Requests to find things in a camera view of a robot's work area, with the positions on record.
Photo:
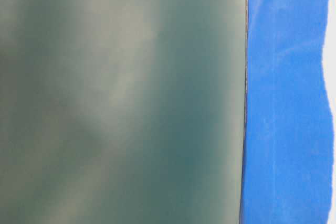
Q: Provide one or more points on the pale green bath towel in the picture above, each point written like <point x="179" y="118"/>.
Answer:
<point x="122" y="111"/>

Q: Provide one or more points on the blue table cloth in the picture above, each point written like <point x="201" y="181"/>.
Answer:
<point x="289" y="146"/>

